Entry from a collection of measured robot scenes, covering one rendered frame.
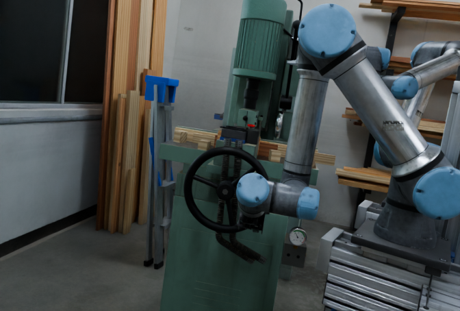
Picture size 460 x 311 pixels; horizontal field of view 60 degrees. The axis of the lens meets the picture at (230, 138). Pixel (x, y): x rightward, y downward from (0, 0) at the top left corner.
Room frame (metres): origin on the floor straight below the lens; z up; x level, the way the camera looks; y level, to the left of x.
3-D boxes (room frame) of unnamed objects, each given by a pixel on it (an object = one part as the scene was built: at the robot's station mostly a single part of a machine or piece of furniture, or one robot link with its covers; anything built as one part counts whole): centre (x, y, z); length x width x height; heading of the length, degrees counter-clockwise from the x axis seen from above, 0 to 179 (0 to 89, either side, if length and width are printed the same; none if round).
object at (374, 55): (1.44, -0.46, 1.32); 0.11 x 0.08 x 0.09; 82
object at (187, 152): (1.51, -0.04, 0.87); 0.61 x 0.30 x 0.06; 82
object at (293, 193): (0.94, -0.18, 0.90); 0.11 x 0.11 x 0.08; 82
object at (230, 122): (1.90, -0.10, 1.16); 0.22 x 0.22 x 0.72; 82
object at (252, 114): (1.63, -0.07, 1.03); 0.14 x 0.07 x 0.09; 172
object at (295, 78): (1.80, -0.24, 1.23); 0.09 x 0.08 x 0.15; 172
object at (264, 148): (1.56, -0.07, 0.93); 0.25 x 0.02 x 0.05; 82
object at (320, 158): (1.60, -0.14, 0.92); 0.58 x 0.02 x 0.04; 82
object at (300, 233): (1.37, -0.29, 0.65); 0.06 x 0.04 x 0.08; 82
